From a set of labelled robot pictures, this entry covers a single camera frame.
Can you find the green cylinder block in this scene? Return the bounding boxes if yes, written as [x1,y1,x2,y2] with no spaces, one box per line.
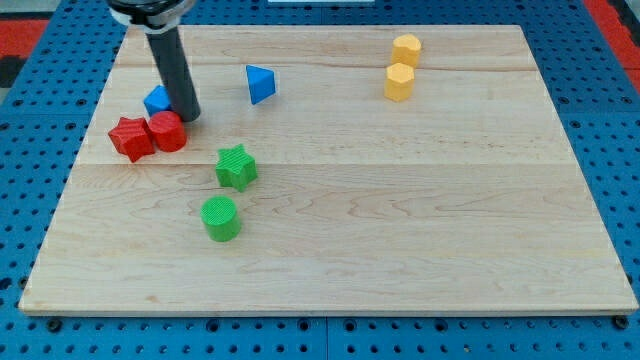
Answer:
[200,196,242,242]

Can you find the yellow hexagon block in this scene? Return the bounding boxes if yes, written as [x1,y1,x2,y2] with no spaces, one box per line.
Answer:
[384,63,415,102]

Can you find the blue triangle block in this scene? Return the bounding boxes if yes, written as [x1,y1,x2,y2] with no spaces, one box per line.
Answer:
[245,65,276,105]

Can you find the red cylinder block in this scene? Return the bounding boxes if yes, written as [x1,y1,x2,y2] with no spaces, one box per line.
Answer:
[148,111,187,152]

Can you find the green star block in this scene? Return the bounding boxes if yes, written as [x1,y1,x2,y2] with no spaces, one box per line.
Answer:
[215,144,258,192]

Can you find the red star block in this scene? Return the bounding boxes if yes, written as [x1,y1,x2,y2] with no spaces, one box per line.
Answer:
[108,117,155,163]

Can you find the black and silver end effector mount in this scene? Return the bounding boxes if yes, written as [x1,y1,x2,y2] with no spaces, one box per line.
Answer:
[107,0,195,33]

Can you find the blue cube block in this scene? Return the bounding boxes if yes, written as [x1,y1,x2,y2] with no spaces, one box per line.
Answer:
[143,85,172,117]

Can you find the yellow heart block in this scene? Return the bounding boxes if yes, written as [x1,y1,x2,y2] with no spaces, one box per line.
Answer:
[391,33,422,68]

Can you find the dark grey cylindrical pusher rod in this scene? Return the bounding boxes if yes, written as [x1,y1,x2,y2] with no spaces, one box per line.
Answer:
[146,27,201,122]

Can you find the wooden board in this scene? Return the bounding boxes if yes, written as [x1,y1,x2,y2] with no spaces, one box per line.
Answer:
[19,25,638,317]

